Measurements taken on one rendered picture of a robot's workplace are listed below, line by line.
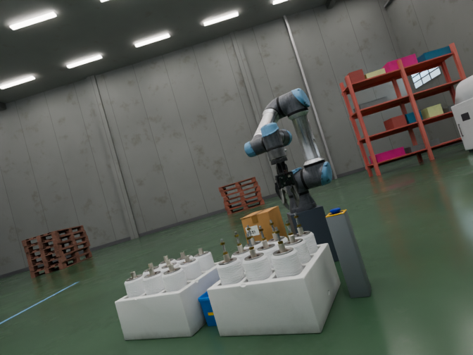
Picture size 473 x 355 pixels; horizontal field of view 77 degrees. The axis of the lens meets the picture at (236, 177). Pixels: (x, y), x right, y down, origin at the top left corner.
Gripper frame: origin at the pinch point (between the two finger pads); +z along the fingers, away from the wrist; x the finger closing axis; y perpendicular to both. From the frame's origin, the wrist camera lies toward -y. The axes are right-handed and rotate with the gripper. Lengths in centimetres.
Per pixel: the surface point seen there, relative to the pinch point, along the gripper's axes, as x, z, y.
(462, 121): 365, -21, -440
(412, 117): 345, -62, -553
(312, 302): -5.0, 28.5, 31.4
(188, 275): -53, 18, -6
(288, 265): -9.0, 16.5, 26.7
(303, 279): -5.9, 20.8, 31.9
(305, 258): -2.1, 19.1, 15.3
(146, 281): -70, 14, 0
